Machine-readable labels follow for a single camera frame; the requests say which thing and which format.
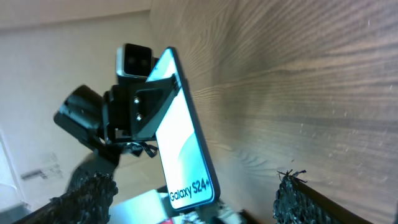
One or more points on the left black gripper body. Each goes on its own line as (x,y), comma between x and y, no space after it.
(117,116)

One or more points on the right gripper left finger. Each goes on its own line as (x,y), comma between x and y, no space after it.
(88,203)

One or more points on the Samsung Galaxy smartphone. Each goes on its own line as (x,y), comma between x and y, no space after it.
(189,172)

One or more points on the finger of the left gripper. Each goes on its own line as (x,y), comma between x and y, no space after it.
(148,104)

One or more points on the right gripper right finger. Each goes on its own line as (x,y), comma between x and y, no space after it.
(296,202)

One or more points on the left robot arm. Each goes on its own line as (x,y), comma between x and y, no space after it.
(81,116)

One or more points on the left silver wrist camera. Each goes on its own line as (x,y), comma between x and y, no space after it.
(133,63)

